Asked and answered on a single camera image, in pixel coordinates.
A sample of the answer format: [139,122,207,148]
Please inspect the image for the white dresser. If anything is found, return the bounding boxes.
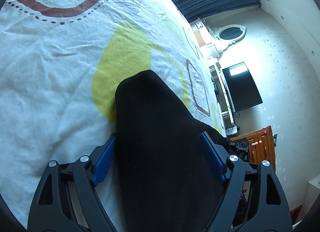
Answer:
[190,18,220,59]

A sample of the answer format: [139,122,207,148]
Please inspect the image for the white tv stand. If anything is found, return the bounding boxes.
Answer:
[207,56,236,130]

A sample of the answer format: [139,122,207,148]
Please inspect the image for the black studded pants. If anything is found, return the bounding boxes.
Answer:
[114,70,227,231]

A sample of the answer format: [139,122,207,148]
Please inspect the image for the white patterned bed sheet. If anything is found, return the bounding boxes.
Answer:
[1,0,225,226]

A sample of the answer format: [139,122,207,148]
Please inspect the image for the black flat television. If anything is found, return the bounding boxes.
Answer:
[222,62,263,112]

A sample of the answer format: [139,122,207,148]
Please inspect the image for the white oval vanity mirror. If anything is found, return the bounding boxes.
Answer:
[212,24,247,54]

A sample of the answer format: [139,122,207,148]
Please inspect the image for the brown wooden cabinet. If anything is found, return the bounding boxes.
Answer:
[231,125,276,170]

